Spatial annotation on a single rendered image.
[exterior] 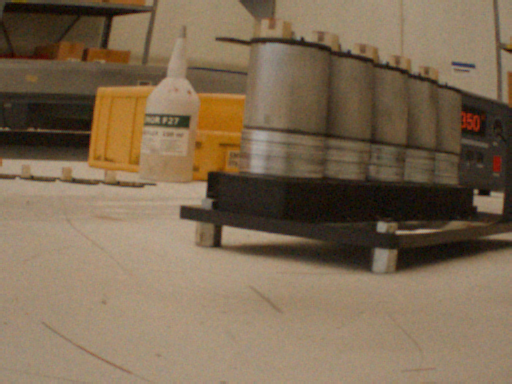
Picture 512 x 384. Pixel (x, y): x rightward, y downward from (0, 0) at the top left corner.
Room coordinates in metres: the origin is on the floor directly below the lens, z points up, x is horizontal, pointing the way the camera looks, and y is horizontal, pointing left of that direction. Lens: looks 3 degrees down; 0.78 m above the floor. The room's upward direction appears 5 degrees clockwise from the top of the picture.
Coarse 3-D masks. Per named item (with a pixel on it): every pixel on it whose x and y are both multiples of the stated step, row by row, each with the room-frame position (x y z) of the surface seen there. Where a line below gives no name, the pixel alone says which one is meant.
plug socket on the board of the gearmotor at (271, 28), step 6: (264, 18) 0.31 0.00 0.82; (264, 24) 0.31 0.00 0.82; (270, 24) 0.31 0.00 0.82; (276, 24) 0.30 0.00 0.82; (282, 24) 0.30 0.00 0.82; (288, 24) 0.31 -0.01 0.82; (264, 30) 0.31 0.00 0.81; (270, 30) 0.31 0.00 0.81; (276, 30) 0.30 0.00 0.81; (282, 30) 0.30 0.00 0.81; (288, 30) 0.31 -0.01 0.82; (264, 36) 0.31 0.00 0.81; (270, 36) 0.31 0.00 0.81; (276, 36) 0.30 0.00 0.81; (282, 36) 0.30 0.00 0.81; (288, 36) 0.31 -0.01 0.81
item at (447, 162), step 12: (444, 96) 0.39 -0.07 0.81; (456, 96) 0.40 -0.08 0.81; (444, 108) 0.39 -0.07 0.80; (456, 108) 0.40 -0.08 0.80; (444, 120) 0.39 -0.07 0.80; (456, 120) 0.40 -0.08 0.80; (444, 132) 0.39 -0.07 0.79; (456, 132) 0.40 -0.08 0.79; (444, 144) 0.39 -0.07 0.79; (456, 144) 0.40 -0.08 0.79; (444, 156) 0.39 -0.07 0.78; (456, 156) 0.40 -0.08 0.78; (444, 168) 0.39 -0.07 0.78; (456, 168) 0.40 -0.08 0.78; (444, 180) 0.39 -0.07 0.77; (456, 180) 0.40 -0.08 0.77
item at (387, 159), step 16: (384, 80) 0.35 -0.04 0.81; (400, 80) 0.35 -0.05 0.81; (384, 96) 0.35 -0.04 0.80; (400, 96) 0.35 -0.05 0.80; (384, 112) 0.35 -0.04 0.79; (400, 112) 0.35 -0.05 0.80; (384, 128) 0.35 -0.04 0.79; (400, 128) 0.35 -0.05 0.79; (384, 144) 0.35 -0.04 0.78; (400, 144) 0.35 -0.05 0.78; (384, 160) 0.35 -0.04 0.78; (400, 160) 0.35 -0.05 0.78; (368, 176) 0.35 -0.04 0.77; (384, 176) 0.35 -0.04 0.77; (400, 176) 0.35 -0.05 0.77
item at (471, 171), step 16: (464, 96) 0.86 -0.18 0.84; (480, 96) 0.88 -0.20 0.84; (464, 112) 0.86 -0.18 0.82; (480, 112) 0.87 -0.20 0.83; (496, 112) 0.89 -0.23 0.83; (464, 128) 0.86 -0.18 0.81; (480, 128) 0.87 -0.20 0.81; (496, 128) 0.89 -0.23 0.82; (464, 144) 0.86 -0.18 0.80; (480, 144) 0.87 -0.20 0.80; (496, 144) 0.89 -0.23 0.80; (464, 160) 0.86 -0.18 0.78; (480, 160) 0.88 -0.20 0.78; (496, 160) 0.89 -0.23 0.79; (464, 176) 0.86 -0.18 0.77; (480, 176) 0.88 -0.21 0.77; (496, 176) 0.90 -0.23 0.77; (480, 192) 0.91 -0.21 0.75
